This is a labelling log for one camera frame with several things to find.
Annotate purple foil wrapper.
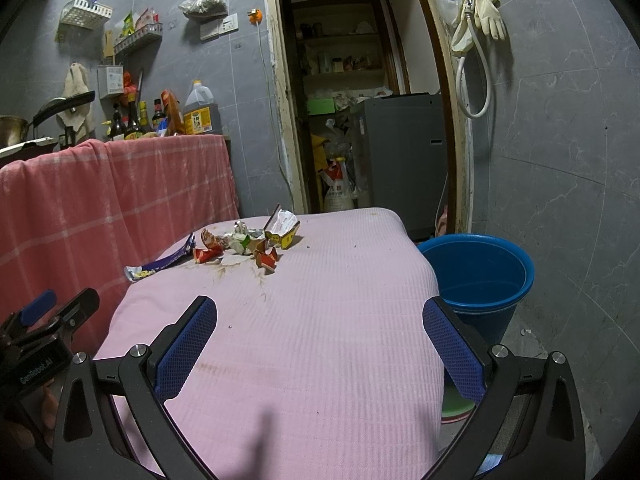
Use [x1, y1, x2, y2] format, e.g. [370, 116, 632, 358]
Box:
[124, 233, 195, 283]

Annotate red snack wrapper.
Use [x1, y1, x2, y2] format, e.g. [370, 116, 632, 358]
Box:
[193, 229, 224, 263]

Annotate yellow white carton wrapper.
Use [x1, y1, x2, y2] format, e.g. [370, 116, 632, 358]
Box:
[264, 205, 300, 249]

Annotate person left hand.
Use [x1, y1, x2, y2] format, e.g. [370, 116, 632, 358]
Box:
[8, 379, 58, 451]

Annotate blue plastic bucket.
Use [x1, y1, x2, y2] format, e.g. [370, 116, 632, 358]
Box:
[418, 233, 535, 344]

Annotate red plaid cloth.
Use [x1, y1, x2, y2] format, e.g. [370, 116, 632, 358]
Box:
[1, 134, 239, 351]

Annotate pink quilted table cloth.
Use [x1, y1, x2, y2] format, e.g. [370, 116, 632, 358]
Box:
[99, 208, 444, 479]

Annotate grey washing machine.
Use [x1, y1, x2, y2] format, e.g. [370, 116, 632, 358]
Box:
[349, 93, 447, 242]

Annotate dark soy sauce bottle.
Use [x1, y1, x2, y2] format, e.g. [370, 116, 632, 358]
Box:
[125, 92, 144, 140]

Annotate hanging beige towel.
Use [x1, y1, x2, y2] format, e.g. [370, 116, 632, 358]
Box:
[55, 62, 97, 143]

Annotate large oil jug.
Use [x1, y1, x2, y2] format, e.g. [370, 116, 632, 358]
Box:
[183, 80, 222, 134]

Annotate black frying pan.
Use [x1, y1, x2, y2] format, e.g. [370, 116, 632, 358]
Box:
[1, 90, 96, 148]

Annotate cream rubber gloves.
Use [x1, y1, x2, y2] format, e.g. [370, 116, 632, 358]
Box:
[451, 0, 506, 56]

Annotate hanging plastic bag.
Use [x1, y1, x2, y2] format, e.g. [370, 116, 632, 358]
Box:
[178, 0, 228, 21]

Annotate white hose loop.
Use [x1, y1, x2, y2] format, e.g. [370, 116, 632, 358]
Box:
[455, 8, 494, 120]

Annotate wall spice shelf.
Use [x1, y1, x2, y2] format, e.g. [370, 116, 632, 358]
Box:
[114, 8, 163, 56]

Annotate white wire wall basket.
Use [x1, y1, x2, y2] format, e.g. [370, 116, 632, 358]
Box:
[60, 0, 113, 30]

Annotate wooden door frame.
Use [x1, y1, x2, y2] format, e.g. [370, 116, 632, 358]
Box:
[265, 0, 474, 233]

